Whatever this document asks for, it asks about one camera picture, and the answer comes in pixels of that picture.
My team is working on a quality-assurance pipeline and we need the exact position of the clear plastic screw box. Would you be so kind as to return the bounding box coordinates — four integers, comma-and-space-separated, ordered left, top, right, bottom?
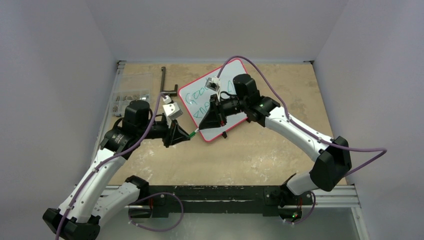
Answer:
109, 73, 153, 117

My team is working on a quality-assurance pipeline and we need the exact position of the pink framed whiteboard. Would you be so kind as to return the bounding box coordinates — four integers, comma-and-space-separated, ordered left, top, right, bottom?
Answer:
178, 58, 247, 142

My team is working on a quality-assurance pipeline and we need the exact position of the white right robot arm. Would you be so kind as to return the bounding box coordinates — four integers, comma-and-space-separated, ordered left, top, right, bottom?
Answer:
198, 73, 352, 204

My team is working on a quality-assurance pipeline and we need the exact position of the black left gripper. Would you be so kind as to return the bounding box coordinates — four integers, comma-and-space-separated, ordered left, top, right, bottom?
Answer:
137, 115, 190, 148

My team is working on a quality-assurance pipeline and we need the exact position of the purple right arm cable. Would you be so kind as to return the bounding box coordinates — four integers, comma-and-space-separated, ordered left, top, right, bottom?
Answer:
216, 55, 388, 178

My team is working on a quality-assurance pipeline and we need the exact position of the aluminium frame rail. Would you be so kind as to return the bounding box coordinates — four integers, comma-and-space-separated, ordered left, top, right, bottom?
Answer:
88, 60, 127, 168

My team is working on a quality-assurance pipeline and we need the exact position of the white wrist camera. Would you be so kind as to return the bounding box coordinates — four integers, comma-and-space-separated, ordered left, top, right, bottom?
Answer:
162, 95, 183, 128
205, 77, 221, 101

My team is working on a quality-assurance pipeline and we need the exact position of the white green whiteboard marker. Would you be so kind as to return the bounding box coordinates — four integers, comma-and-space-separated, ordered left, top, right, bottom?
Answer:
188, 128, 200, 139

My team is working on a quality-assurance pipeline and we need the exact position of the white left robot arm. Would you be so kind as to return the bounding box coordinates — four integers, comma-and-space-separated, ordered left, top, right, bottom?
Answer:
42, 97, 190, 240

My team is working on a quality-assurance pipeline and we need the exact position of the dark metal pipe bracket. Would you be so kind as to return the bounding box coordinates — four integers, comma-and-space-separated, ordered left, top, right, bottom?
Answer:
160, 66, 179, 97

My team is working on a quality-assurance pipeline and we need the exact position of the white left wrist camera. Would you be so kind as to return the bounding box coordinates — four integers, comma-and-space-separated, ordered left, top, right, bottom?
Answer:
162, 95, 183, 128

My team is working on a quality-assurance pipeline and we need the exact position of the green marker cap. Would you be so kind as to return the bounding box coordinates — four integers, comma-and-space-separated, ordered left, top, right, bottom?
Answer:
188, 131, 196, 139

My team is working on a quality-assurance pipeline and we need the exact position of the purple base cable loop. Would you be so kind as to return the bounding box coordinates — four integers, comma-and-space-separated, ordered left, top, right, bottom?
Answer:
127, 192, 184, 233

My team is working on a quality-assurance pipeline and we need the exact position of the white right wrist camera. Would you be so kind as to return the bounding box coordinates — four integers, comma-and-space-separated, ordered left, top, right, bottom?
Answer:
205, 77, 221, 101

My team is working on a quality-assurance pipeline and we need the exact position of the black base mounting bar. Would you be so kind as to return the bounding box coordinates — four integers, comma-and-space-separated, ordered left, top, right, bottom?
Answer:
128, 185, 313, 219

